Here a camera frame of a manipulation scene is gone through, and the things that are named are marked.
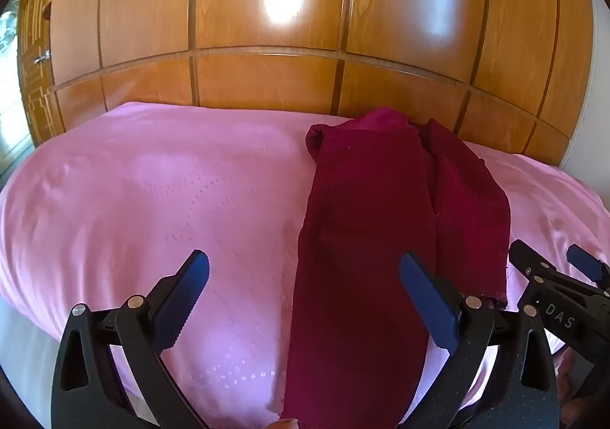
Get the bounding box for person's right hand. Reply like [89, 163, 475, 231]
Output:
[555, 346, 580, 415]

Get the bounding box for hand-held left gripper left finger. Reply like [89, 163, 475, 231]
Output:
[50, 249, 211, 429]

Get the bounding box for maroon pants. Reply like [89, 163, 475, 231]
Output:
[281, 107, 512, 429]

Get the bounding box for wooden door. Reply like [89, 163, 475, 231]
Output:
[18, 0, 65, 149]

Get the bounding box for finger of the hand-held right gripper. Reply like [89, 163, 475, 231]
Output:
[508, 240, 560, 289]
[566, 243, 610, 289]

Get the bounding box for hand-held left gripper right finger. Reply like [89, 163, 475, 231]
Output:
[399, 252, 560, 429]

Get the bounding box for pink bed sheet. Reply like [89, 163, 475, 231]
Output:
[0, 100, 610, 429]

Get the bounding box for window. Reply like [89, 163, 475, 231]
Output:
[0, 5, 34, 173]

